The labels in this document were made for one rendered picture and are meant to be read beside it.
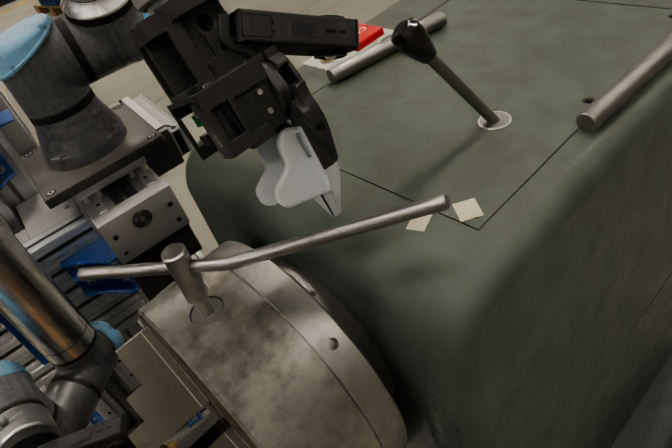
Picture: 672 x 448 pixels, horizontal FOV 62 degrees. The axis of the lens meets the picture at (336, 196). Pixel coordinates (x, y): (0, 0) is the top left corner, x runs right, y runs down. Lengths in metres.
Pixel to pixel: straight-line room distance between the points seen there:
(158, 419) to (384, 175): 0.35
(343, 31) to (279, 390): 0.31
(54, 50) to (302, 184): 0.66
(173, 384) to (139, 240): 0.42
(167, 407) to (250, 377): 0.15
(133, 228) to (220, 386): 0.53
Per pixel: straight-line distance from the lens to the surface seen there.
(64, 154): 1.09
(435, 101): 0.70
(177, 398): 0.65
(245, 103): 0.42
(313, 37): 0.46
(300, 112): 0.43
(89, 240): 1.13
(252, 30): 0.44
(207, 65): 0.43
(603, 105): 0.62
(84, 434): 0.74
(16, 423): 0.79
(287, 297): 0.54
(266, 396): 0.52
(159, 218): 1.01
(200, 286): 0.52
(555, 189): 0.55
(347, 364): 0.54
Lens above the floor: 1.61
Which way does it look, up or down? 38 degrees down
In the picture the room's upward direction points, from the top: 18 degrees counter-clockwise
